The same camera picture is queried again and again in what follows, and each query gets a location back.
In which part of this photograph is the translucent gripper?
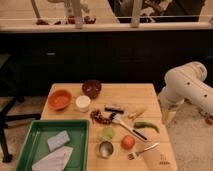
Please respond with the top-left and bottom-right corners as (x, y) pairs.
(159, 98), (183, 125)

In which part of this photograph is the yellow banana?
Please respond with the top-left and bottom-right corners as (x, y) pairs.
(128, 107), (147, 120)

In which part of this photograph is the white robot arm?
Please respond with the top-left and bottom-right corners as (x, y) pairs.
(158, 61), (213, 125)

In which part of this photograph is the green plastic cup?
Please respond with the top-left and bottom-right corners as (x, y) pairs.
(101, 127), (115, 141)

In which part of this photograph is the metal measuring cup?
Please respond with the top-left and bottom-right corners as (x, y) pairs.
(98, 141), (114, 158)

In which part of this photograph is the white plastic cup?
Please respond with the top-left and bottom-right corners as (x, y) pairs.
(75, 95), (91, 112)

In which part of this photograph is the green chili pepper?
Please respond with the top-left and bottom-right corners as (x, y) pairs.
(133, 122), (159, 133)

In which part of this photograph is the red orange tomato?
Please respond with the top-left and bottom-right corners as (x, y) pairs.
(121, 135), (135, 150)

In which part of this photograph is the silver fork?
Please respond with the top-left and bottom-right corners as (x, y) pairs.
(127, 143), (159, 160)

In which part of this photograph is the red grapes bunch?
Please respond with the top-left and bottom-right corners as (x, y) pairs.
(90, 109), (112, 125)

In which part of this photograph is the dark red bowl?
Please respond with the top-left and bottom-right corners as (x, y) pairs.
(82, 80), (102, 99)

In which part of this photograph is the orange bowl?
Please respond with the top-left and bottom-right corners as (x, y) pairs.
(48, 89), (72, 110)

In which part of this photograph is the small grey sponge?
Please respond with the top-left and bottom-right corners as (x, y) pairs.
(47, 131), (70, 151)

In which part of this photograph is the large grey cloth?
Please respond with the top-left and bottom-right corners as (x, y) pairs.
(32, 146), (73, 171)

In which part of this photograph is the green plastic tray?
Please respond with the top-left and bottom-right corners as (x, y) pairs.
(15, 120), (89, 171)

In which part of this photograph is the black office chair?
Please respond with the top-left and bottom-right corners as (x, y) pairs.
(0, 55), (41, 163)

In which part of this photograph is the white spatula black handle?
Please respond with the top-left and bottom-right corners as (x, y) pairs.
(110, 113), (147, 141)

